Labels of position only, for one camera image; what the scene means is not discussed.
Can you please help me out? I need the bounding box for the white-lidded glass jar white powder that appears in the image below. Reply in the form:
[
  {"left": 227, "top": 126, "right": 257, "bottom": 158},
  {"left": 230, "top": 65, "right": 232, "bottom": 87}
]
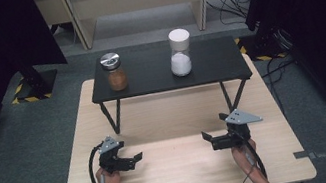
[{"left": 164, "top": 26, "right": 199, "bottom": 80}]

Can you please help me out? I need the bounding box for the person's right hand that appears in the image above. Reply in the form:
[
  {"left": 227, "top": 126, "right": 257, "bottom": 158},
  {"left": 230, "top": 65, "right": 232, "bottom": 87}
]
[{"left": 229, "top": 137, "right": 263, "bottom": 178}]

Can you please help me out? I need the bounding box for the black floor cable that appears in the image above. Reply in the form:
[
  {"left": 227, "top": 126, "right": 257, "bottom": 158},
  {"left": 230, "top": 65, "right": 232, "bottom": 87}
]
[{"left": 257, "top": 53, "right": 305, "bottom": 119}]

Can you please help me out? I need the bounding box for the black shelf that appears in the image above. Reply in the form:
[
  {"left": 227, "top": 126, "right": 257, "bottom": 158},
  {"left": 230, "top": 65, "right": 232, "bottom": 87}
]
[{"left": 84, "top": 31, "right": 261, "bottom": 138}]

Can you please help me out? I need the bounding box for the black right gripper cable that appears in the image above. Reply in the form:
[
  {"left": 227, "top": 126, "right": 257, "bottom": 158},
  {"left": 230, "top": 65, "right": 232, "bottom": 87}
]
[{"left": 241, "top": 134, "right": 269, "bottom": 183}]

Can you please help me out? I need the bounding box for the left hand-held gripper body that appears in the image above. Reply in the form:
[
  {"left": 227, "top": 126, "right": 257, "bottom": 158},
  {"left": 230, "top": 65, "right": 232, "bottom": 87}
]
[{"left": 93, "top": 132, "right": 131, "bottom": 177}]

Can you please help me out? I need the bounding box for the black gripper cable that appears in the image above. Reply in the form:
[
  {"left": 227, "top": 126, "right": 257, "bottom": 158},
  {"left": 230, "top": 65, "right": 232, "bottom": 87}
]
[
  {"left": 83, "top": 142, "right": 111, "bottom": 183},
  {"left": 241, "top": 134, "right": 269, "bottom": 183}
]

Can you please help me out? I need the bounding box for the person's left hand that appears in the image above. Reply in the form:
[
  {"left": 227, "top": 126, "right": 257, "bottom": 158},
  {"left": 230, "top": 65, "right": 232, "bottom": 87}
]
[{"left": 93, "top": 162, "right": 123, "bottom": 183}]

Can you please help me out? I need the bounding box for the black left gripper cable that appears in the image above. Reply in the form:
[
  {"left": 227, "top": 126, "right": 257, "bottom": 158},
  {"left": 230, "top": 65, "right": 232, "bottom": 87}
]
[{"left": 83, "top": 142, "right": 111, "bottom": 183}]

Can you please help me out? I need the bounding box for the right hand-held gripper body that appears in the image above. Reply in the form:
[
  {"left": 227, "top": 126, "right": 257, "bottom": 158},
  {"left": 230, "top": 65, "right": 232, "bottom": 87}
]
[{"left": 217, "top": 104, "right": 268, "bottom": 150}]

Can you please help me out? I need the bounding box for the black stand base striped tape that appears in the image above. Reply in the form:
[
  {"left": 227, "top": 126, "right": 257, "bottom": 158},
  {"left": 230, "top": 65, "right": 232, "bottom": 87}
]
[
  {"left": 5, "top": 61, "right": 63, "bottom": 107},
  {"left": 232, "top": 26, "right": 292, "bottom": 67}
]

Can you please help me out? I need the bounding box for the silver-lidded glass jar brown powder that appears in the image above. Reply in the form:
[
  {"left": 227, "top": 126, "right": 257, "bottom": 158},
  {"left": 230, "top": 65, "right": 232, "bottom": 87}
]
[{"left": 98, "top": 50, "right": 131, "bottom": 95}]

